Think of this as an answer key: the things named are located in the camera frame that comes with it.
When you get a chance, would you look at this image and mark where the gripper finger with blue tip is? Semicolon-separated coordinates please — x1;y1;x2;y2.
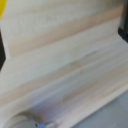
38;124;47;128

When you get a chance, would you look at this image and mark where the yellow bowl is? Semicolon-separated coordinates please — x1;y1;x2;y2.
0;0;8;20

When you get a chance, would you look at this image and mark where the black fabric storage box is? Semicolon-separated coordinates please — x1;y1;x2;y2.
0;29;7;72

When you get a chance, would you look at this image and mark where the brown drawer cabinet black frame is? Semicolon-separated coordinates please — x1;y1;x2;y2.
117;23;128;44

